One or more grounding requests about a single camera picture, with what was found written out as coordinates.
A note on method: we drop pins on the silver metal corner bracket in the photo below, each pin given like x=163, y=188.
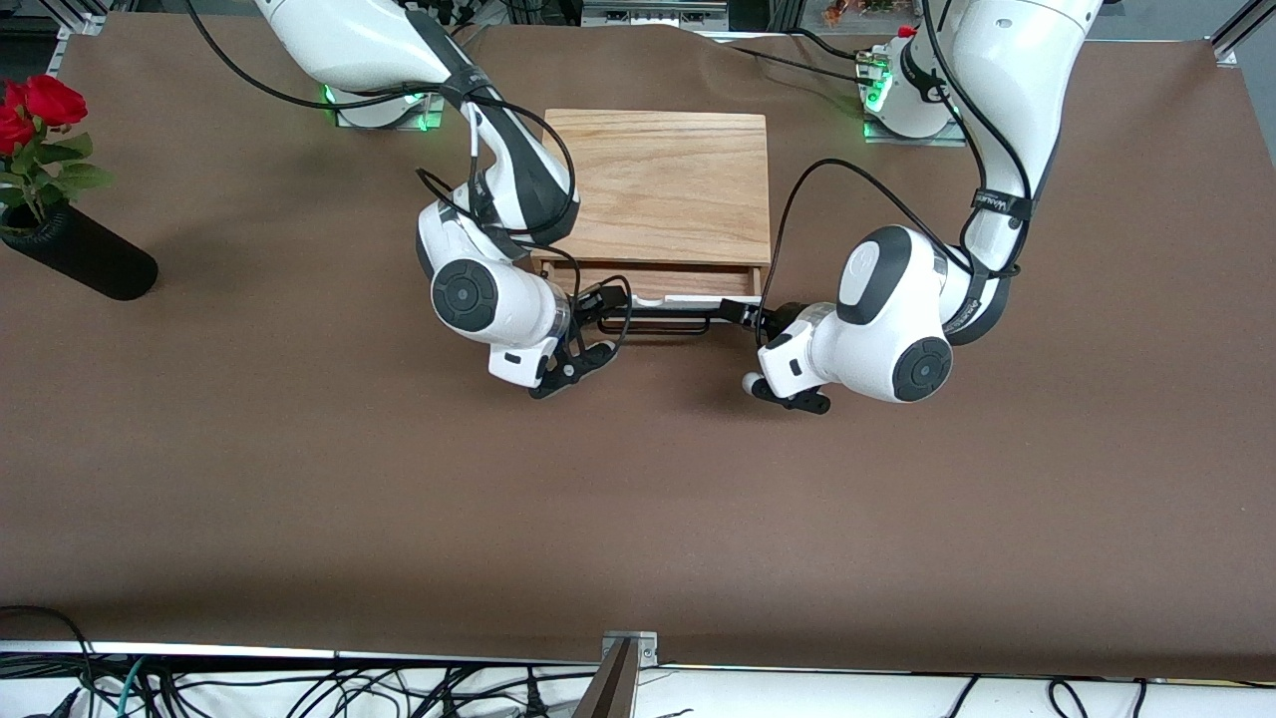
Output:
x=643, y=646

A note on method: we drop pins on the brown table cover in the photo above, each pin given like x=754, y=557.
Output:
x=638, y=499

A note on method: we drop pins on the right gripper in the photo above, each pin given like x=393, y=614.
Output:
x=592, y=300

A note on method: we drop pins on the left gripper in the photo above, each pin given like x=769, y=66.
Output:
x=779, y=315

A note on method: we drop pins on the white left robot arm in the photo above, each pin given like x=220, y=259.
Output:
x=887, y=339

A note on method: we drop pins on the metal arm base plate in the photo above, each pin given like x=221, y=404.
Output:
x=399, y=122
x=917, y=142

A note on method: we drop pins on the light wooden drawer cabinet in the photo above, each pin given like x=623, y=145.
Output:
x=658, y=179

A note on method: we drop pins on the red artificial rose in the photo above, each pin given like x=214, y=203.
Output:
x=12, y=125
x=55, y=100

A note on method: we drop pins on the orange artificial flowers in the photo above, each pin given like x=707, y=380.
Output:
x=857, y=10

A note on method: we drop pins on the silver metal box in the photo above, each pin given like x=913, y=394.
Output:
x=653, y=12

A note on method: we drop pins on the aluminium frame profile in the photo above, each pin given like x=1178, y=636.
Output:
x=1241, y=30
x=75, y=18

